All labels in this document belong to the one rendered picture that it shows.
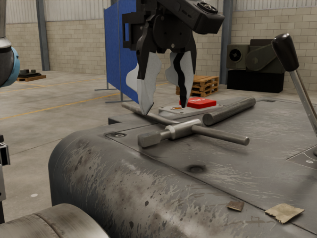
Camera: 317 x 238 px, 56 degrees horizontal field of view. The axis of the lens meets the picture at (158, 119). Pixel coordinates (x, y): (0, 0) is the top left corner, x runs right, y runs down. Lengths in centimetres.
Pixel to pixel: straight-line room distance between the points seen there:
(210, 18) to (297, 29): 985
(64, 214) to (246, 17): 1039
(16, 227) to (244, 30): 1040
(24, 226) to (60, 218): 3
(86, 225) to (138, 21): 29
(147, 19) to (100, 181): 23
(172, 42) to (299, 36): 980
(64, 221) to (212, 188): 14
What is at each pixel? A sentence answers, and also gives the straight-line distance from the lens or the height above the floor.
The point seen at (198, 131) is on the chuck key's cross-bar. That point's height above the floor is 127.
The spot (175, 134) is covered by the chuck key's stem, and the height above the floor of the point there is 127.
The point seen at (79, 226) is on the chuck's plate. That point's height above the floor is 124.
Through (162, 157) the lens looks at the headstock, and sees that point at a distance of 36.
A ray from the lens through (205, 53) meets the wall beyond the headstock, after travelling 1105.
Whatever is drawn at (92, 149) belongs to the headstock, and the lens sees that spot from 42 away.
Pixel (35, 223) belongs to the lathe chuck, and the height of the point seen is 124.
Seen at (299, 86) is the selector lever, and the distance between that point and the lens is 36.
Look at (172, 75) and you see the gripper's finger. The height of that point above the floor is 134.
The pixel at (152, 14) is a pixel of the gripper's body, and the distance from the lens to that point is 44.
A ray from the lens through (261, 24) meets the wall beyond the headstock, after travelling 1045.
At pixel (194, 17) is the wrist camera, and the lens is 39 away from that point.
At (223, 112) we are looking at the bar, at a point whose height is 127.
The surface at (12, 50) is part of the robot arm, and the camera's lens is 95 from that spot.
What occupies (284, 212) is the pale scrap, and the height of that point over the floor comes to 126.
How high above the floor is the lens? 139
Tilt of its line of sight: 14 degrees down
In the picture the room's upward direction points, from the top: straight up
